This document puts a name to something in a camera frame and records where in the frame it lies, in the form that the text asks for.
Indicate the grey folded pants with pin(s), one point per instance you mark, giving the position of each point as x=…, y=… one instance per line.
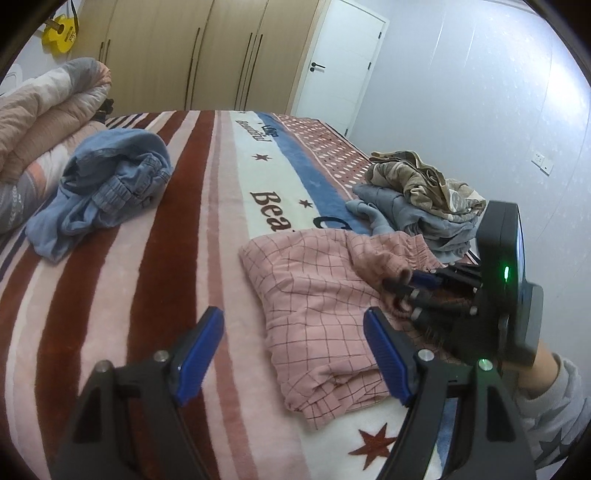
x=415, y=217

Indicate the beige patterned cloth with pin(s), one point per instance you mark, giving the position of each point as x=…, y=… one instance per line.
x=415, y=180

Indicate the wooden wardrobe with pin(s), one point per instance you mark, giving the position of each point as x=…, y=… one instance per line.
x=184, y=46

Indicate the white door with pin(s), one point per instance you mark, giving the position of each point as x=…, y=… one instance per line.
x=341, y=60

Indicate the striped printed blanket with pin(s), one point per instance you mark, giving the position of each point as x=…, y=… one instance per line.
x=138, y=300

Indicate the white headboard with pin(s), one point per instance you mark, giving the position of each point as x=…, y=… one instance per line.
x=11, y=76

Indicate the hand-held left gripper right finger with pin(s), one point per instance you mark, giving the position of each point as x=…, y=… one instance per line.
x=390, y=360

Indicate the rolled pink grey quilt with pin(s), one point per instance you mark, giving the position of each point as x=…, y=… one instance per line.
x=41, y=120

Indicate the blue denim pants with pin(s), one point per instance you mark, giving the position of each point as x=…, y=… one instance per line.
x=106, y=189

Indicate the white wall socket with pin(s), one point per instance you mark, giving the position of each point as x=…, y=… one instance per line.
x=542, y=162

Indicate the pink checked pants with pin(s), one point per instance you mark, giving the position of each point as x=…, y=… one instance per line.
x=314, y=300

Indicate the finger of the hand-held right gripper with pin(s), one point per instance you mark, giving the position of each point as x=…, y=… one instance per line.
x=438, y=307
x=455, y=279

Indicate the small black object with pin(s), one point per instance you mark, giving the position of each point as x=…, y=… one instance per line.
x=105, y=108

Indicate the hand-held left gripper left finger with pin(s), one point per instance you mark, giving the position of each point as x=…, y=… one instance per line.
x=198, y=355

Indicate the yellow guitar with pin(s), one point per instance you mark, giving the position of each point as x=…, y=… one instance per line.
x=60, y=34

